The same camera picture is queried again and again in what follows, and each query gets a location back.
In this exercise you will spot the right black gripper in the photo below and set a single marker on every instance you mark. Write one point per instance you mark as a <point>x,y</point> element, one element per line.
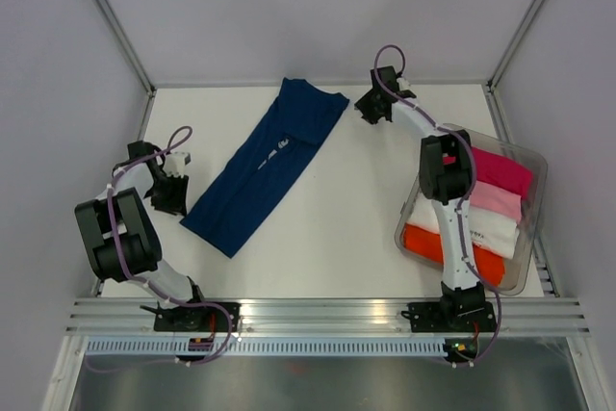
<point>362,105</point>

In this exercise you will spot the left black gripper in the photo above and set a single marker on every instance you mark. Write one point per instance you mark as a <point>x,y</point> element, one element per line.
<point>178,204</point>

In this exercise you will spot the blue t-shirt with print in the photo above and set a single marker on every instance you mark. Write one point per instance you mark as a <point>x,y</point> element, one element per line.
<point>265,166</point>

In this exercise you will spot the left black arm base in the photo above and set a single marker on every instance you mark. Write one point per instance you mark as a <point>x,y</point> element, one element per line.
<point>212,317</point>

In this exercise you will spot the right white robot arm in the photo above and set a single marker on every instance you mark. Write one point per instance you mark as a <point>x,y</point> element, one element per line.
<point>447,178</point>

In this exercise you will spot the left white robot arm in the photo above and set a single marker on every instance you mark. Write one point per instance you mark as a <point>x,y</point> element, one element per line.
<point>120,239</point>

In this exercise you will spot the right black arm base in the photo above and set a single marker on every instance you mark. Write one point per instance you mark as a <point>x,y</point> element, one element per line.
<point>434,317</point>

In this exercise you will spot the magenta folded t-shirt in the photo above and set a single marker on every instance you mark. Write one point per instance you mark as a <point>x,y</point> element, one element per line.
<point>502,172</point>

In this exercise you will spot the light pink folded t-shirt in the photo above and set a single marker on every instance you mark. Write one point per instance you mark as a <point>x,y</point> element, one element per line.
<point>495,199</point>

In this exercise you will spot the orange folded t-shirt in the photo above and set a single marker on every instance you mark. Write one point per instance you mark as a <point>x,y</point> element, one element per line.
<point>428,245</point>

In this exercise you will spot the white folded t-shirt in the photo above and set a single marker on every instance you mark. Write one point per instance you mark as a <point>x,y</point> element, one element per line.
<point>493,225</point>

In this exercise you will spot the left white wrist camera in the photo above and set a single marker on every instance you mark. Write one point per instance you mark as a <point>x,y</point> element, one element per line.
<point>176,163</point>

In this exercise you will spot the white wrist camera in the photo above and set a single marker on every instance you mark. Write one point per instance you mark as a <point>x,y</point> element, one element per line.
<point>405,88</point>
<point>176,163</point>

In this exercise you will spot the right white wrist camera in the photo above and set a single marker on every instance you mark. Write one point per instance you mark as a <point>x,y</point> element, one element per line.
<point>405,88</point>

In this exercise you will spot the aluminium front rail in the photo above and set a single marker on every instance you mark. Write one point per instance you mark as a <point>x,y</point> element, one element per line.
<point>521,317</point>

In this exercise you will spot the white slotted cable duct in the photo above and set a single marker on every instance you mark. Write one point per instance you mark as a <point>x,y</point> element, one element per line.
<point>261,346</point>

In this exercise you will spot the right aluminium frame post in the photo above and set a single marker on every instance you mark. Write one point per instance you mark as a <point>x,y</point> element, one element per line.
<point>529,18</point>

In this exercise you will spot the aluminium frame post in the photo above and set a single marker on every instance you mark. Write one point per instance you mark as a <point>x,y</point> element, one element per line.
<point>529,18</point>
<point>126,48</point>

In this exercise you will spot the left aluminium frame post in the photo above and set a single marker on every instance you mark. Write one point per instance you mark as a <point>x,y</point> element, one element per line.
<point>126,48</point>

